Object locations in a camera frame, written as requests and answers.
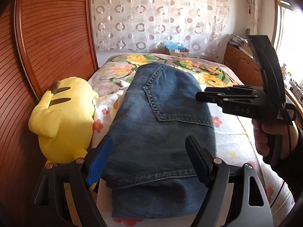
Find blue denim jeans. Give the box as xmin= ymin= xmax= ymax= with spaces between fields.
xmin=102 ymin=68 xmax=216 ymax=219

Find right forearm dark sleeve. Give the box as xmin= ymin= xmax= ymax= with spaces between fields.
xmin=272 ymin=128 xmax=303 ymax=202

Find right hand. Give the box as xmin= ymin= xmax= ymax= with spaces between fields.
xmin=251 ymin=119 xmax=300 ymax=158

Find wooden side cabinet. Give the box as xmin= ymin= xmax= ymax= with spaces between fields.
xmin=223 ymin=43 xmax=303 ymax=124

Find white floral bed sheet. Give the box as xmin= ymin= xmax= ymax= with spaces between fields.
xmin=92 ymin=85 xmax=293 ymax=226

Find cardboard box with blue cloth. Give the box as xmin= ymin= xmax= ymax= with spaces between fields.
xmin=165 ymin=41 xmax=189 ymax=58

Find yellow plush toy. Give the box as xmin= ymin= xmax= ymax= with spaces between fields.
xmin=28 ymin=77 xmax=99 ymax=166

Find floral blanket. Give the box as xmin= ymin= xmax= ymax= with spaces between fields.
xmin=88 ymin=53 xmax=243 ymax=96

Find circle patterned curtain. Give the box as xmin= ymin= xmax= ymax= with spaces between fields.
xmin=91 ymin=0 xmax=230 ymax=58

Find wooden wardrobe door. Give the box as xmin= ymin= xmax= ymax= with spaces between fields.
xmin=1 ymin=0 xmax=98 ymax=225

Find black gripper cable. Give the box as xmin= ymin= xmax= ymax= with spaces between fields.
xmin=269 ymin=103 xmax=296 ymax=209

